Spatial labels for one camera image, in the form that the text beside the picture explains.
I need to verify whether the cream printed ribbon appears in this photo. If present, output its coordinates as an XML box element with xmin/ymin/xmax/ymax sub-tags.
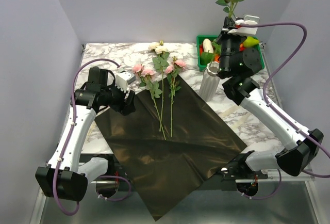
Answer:
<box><xmin>84</xmin><ymin>106</ymin><xmax>252</xmax><ymax>146</ymax></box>

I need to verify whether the green pear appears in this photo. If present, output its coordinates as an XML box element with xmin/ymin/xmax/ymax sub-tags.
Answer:
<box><xmin>242</xmin><ymin>36</ymin><xmax>259</xmax><ymax>48</ymax></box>

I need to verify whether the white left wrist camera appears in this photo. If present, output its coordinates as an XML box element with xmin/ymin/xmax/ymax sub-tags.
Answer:
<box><xmin>115</xmin><ymin>71</ymin><xmax>136</xmax><ymax>91</ymax></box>

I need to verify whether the cream flower stem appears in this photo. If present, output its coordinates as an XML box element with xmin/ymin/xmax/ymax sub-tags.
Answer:
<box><xmin>151</xmin><ymin>41</ymin><xmax>169</xmax><ymax>117</ymax></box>

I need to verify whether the green lettuce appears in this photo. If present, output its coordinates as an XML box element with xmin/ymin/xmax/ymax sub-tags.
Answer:
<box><xmin>211</xmin><ymin>40</ymin><xmax>221</xmax><ymax>55</ymax></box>

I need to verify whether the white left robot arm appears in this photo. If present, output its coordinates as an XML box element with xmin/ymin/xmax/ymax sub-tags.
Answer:
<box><xmin>35</xmin><ymin>67</ymin><xmax>136</xmax><ymax>202</ymax></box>

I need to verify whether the aluminium frame rail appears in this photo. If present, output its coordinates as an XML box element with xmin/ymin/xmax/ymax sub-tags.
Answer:
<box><xmin>267</xmin><ymin>169</ymin><xmax>315</xmax><ymax>182</ymax></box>

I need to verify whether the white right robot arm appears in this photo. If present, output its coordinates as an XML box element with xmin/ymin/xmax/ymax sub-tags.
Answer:
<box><xmin>216</xmin><ymin>16</ymin><xmax>324</xmax><ymax>179</ymax></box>

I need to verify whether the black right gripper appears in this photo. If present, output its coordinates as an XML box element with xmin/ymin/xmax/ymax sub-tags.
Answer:
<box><xmin>215</xmin><ymin>16</ymin><xmax>245</xmax><ymax>76</ymax></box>

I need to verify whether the white ribbed vase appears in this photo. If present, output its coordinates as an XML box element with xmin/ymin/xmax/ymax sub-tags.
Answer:
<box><xmin>199</xmin><ymin>61</ymin><xmax>220</xmax><ymax>102</ymax></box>

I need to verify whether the white radish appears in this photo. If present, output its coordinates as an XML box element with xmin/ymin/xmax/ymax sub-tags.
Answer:
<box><xmin>202</xmin><ymin>38</ymin><xmax>214</xmax><ymax>54</ymax></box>

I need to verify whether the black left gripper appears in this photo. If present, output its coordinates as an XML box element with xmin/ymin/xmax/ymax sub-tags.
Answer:
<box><xmin>101</xmin><ymin>79</ymin><xmax>137</xmax><ymax>116</ymax></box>

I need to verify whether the green bell pepper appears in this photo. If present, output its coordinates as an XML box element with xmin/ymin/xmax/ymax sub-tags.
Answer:
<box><xmin>200</xmin><ymin>52</ymin><xmax>215</xmax><ymax>66</ymax></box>

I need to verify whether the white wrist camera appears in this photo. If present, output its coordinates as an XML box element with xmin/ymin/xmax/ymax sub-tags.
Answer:
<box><xmin>115</xmin><ymin>71</ymin><xmax>136</xmax><ymax>91</ymax></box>
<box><xmin>227</xmin><ymin>15</ymin><xmax>260</xmax><ymax>36</ymax></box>

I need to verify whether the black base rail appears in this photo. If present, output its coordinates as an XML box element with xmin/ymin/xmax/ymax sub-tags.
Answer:
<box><xmin>79</xmin><ymin>154</ymin><xmax>268</xmax><ymax>192</ymax></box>

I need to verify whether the orange carrot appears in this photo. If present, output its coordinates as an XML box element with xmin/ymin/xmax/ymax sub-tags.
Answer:
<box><xmin>214</xmin><ymin>55</ymin><xmax>220</xmax><ymax>62</ymax></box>

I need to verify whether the black wrapping paper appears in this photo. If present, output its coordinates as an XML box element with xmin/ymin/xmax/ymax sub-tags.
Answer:
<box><xmin>95</xmin><ymin>78</ymin><xmax>246</xmax><ymax>220</ymax></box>

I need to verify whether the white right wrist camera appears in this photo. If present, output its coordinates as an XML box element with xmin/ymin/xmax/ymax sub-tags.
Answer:
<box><xmin>227</xmin><ymin>15</ymin><xmax>260</xmax><ymax>36</ymax></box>

